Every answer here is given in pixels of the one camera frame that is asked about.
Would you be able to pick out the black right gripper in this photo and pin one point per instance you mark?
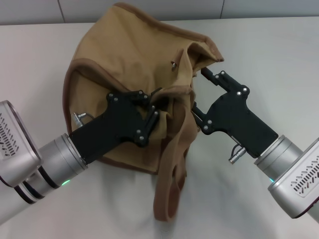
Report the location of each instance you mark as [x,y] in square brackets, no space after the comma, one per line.
[231,117]

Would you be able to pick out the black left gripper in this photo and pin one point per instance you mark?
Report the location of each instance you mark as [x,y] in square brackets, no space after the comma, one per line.
[114,122]

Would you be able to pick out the khaki canvas food bag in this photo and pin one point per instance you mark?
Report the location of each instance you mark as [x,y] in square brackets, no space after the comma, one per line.
[129,62]

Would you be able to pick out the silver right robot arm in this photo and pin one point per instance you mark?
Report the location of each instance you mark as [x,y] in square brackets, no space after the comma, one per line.
[294,174]

